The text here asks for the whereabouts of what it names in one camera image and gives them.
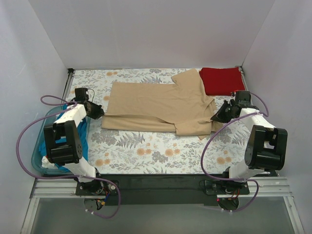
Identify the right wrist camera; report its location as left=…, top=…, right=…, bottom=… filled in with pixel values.
left=234, top=90, right=252, bottom=108

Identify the blue t shirt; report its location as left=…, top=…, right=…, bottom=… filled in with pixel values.
left=38, top=104, right=88, bottom=175

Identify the aluminium frame rail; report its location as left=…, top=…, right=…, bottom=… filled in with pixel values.
left=31, top=177, right=293, bottom=198

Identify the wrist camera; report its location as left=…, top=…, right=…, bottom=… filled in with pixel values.
left=234, top=90, right=252, bottom=108
left=74, top=87, right=89, bottom=102

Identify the beige t shirt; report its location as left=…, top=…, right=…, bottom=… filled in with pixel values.
left=102, top=69, right=223, bottom=139

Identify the teal plastic basket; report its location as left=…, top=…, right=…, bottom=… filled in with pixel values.
left=31, top=105, right=91, bottom=176

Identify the white and red garment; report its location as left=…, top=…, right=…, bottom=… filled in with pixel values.
left=41, top=156, right=58, bottom=170

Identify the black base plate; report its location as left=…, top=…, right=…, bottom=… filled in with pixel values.
left=76, top=174, right=250, bottom=206

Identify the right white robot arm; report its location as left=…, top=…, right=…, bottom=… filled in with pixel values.
left=212, top=99, right=288, bottom=194

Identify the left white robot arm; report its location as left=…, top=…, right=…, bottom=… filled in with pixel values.
left=43, top=101, right=104, bottom=195

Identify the folded red t shirt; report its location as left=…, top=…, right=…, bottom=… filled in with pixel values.
left=199, top=67, right=245, bottom=96

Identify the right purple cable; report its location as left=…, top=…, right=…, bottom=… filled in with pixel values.
left=201, top=92, right=270, bottom=213

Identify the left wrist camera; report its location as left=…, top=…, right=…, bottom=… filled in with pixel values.
left=74, top=87, right=89, bottom=102

